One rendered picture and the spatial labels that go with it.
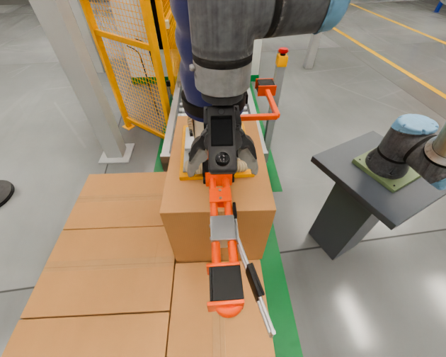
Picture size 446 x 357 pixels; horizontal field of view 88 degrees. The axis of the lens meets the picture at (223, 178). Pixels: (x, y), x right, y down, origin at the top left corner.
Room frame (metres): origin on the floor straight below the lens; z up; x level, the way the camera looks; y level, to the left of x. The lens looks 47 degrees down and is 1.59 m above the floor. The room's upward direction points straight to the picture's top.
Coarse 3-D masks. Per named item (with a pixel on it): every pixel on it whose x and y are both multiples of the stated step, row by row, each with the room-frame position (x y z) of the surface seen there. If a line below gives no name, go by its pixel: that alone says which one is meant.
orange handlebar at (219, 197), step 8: (272, 96) 0.97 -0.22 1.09; (272, 104) 0.90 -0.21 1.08; (248, 120) 0.81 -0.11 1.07; (224, 184) 0.44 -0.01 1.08; (216, 192) 0.41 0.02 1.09; (224, 192) 0.41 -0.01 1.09; (216, 200) 0.38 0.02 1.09; (224, 200) 0.38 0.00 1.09; (216, 208) 0.36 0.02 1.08; (224, 208) 0.36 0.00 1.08; (232, 240) 0.26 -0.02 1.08; (216, 248) 0.24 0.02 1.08; (232, 248) 0.24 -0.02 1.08; (216, 256) 0.22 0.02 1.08; (232, 256) 0.22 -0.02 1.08; (224, 312) 0.11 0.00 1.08; (232, 312) 0.11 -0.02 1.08
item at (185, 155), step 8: (184, 128) 0.89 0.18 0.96; (184, 136) 0.84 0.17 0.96; (192, 136) 0.81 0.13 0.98; (184, 144) 0.78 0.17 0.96; (184, 152) 0.72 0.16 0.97; (184, 160) 0.67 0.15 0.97; (184, 168) 0.63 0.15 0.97; (184, 176) 0.59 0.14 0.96; (192, 176) 0.59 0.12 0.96; (200, 176) 0.59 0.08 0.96
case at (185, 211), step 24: (168, 168) 0.65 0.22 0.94; (264, 168) 0.65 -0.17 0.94; (168, 192) 0.53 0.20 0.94; (192, 192) 0.53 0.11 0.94; (240, 192) 0.53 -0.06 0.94; (264, 192) 0.53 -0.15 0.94; (168, 216) 0.44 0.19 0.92; (192, 216) 0.44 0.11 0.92; (240, 216) 0.45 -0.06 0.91; (264, 216) 0.45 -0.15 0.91; (192, 240) 0.44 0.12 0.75; (264, 240) 0.45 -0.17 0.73
